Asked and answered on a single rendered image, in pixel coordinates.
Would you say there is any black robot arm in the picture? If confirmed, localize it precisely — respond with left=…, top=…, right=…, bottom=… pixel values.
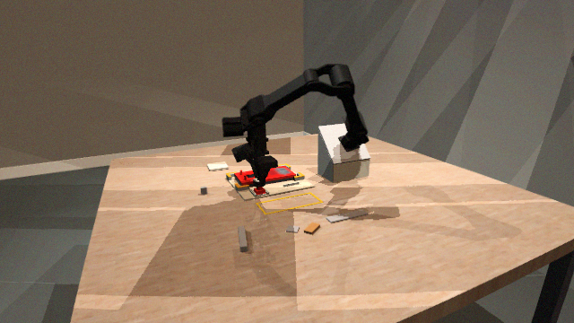
left=222, top=64, right=369, bottom=162

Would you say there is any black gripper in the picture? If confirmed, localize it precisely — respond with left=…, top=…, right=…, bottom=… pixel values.
left=246, top=135, right=278, bottom=185

